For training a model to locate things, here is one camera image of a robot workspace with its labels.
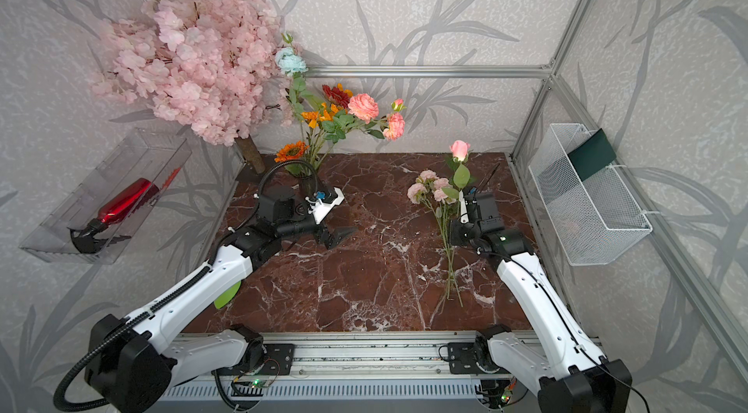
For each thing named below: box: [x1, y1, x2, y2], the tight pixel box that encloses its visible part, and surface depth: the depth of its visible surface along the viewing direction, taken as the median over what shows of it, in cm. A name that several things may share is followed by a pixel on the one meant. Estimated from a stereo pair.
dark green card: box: [566, 127, 617, 183], surface depth 73 cm
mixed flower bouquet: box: [273, 33, 407, 175], surface depth 82 cm
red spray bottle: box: [70, 178, 160, 255], surface depth 62 cm
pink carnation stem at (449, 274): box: [427, 200, 464, 308], surface depth 93 cm
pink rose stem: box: [442, 139, 472, 204], surface depth 76 cm
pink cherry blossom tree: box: [90, 0, 294, 174], surface depth 75 cm
